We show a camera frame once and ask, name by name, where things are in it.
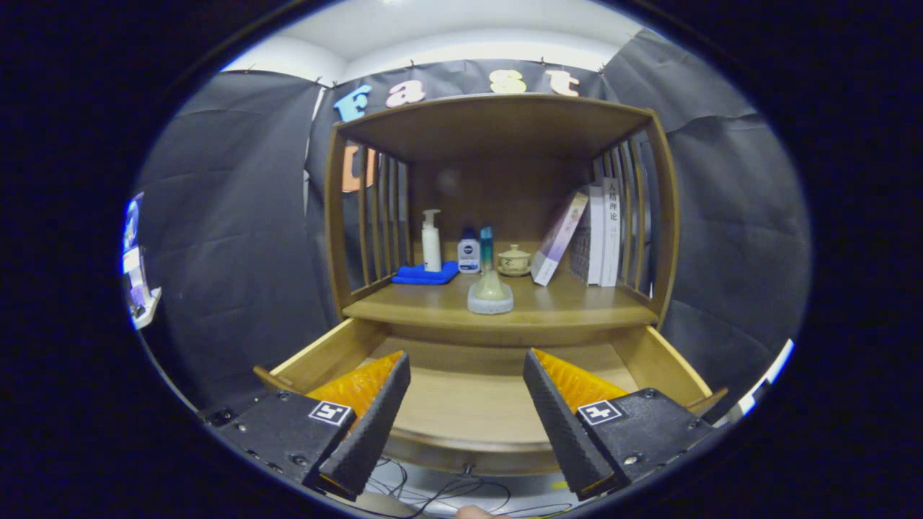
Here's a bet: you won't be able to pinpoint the white equipment stand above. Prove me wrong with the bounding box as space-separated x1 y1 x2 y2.
121 193 162 331

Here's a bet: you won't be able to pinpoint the wooden cabinet with slatted shelf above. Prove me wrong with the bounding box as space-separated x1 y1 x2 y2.
323 92 680 348

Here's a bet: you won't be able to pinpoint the wooden drawer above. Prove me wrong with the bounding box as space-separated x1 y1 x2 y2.
252 317 729 476

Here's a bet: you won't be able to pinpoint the purple and white book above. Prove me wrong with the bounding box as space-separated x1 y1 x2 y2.
530 190 590 287

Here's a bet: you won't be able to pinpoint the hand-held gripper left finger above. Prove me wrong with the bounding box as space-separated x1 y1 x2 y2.
206 351 413 503

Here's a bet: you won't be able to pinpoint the black tangled cables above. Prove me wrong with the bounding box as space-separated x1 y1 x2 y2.
361 460 572 517

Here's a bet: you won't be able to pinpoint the blue folded cloth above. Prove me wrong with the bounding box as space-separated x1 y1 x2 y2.
392 261 460 285

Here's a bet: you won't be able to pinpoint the white lotion bottle blue cap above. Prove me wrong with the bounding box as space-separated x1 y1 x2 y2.
457 228 481 275

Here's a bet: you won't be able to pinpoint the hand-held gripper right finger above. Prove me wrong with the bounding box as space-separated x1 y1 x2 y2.
522 349 722 503

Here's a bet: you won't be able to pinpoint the dark patterned book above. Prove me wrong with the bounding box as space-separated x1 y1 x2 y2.
568 209 592 283

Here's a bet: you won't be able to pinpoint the black backdrop cloth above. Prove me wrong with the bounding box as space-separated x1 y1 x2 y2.
133 29 814 422

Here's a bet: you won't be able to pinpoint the white appliance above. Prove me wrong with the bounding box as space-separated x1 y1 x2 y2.
736 339 795 422

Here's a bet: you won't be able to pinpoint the white pump bottle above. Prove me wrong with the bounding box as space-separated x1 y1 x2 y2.
421 209 443 273

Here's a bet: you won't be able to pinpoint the beige lidded teacup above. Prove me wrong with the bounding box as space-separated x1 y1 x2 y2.
498 244 532 278

